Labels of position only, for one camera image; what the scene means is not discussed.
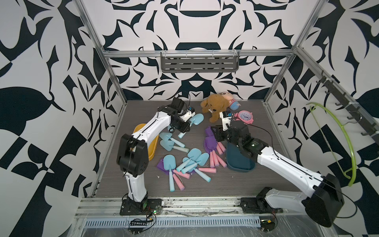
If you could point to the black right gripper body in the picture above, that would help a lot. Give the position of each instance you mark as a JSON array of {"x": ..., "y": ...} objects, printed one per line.
[{"x": 228, "y": 136}]

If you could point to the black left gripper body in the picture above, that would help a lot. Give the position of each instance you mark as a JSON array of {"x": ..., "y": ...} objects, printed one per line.
[{"x": 181, "y": 126}]

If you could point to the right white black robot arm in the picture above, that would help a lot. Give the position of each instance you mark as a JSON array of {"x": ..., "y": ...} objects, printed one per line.
[{"x": 319, "y": 196}]

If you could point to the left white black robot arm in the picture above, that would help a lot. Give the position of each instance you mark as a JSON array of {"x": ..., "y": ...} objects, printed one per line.
[{"x": 133, "y": 157}]

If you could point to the dark teal storage box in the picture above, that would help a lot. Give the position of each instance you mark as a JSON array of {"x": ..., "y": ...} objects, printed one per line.
[{"x": 236, "y": 161}]

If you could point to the light blue heart shovel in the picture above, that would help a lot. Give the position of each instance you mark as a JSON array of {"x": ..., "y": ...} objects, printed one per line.
[{"x": 166, "y": 136}]

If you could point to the pink alarm clock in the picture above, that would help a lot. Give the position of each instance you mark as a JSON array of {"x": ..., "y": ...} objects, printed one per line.
[{"x": 244, "y": 116}]

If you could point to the small pig doll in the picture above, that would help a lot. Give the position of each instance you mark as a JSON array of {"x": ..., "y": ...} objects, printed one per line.
[{"x": 233, "y": 103}]

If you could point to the brown plush dog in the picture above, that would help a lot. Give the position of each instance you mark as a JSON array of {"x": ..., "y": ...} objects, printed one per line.
[{"x": 214, "y": 104}]

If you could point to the green plastic hanger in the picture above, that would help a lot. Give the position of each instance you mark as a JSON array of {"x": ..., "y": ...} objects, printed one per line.
[{"x": 335, "y": 144}]

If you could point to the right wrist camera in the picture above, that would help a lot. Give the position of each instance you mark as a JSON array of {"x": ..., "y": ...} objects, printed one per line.
[{"x": 226, "y": 118}]

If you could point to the light blue dirty-handle shovel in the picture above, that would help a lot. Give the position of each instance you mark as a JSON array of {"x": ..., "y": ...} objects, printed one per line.
[{"x": 170, "y": 145}]

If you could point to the grey metal wall shelf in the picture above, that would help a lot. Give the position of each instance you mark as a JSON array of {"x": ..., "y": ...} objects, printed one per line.
[{"x": 199, "y": 61}]

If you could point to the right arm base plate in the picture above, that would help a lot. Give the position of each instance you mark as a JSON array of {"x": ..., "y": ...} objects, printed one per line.
[{"x": 258, "y": 204}]

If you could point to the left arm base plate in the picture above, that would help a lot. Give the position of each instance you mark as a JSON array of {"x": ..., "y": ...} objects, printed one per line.
[{"x": 130, "y": 207}]

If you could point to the black wall hook rail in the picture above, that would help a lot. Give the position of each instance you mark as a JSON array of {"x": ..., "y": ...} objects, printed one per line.
[{"x": 344, "y": 100}]

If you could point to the white perforated cable duct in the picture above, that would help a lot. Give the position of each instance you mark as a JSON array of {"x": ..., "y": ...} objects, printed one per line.
[{"x": 179, "y": 222}]

